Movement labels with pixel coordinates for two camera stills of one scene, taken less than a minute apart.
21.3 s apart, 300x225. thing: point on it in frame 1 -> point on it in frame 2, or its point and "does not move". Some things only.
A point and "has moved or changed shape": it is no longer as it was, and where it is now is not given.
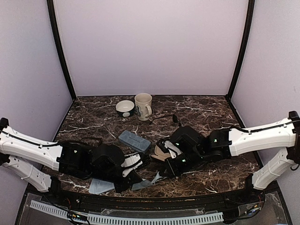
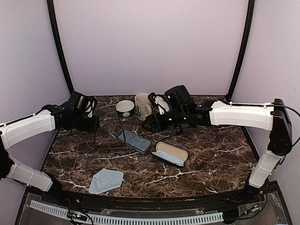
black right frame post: (244, 47) does not move
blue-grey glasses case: (136, 141) does not move
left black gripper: (132, 179) -> (94, 125)
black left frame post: (54, 22) does not move
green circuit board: (75, 215) does not move
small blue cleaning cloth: (144, 183) has moved or changed shape
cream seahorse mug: (143, 101) does not move
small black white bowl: (125, 108) does not move
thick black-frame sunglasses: (96, 146) -> (123, 145)
